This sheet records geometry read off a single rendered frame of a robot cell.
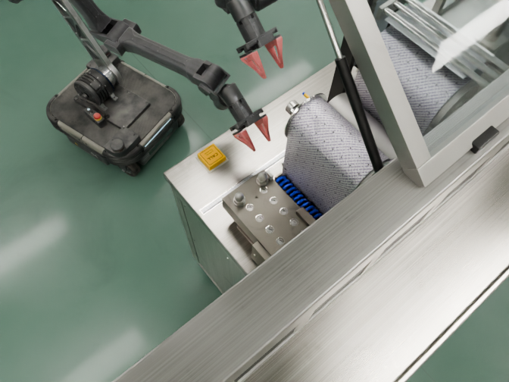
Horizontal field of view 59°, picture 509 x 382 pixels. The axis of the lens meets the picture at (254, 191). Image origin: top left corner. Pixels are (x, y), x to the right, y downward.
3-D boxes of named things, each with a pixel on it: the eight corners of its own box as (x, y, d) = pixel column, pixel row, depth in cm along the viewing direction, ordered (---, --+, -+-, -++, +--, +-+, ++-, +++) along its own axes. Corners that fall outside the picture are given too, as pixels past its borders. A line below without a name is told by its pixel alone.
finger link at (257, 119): (253, 151, 139) (237, 124, 137) (270, 139, 141) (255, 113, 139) (261, 148, 132) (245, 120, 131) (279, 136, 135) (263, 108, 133)
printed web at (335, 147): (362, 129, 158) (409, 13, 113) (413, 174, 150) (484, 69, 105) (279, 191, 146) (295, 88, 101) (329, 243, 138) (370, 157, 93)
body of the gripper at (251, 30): (238, 55, 116) (224, 29, 114) (268, 38, 119) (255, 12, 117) (248, 51, 110) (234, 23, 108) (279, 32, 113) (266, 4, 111)
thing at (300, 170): (283, 171, 135) (288, 136, 119) (337, 227, 127) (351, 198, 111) (282, 172, 135) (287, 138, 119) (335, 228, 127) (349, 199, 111)
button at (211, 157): (213, 146, 154) (213, 142, 152) (226, 160, 152) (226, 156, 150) (197, 157, 152) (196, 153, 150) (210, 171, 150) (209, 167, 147)
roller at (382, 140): (342, 112, 135) (351, 86, 124) (406, 169, 126) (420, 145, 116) (313, 133, 131) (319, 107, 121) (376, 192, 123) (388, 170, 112)
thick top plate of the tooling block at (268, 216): (263, 178, 141) (263, 168, 135) (353, 273, 127) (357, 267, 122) (222, 207, 136) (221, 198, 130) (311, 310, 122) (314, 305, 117)
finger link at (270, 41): (262, 78, 120) (245, 45, 117) (282, 66, 122) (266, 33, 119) (273, 74, 114) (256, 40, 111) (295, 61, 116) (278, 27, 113)
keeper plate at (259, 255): (256, 253, 135) (257, 240, 126) (278, 278, 132) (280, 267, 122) (250, 258, 135) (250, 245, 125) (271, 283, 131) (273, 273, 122)
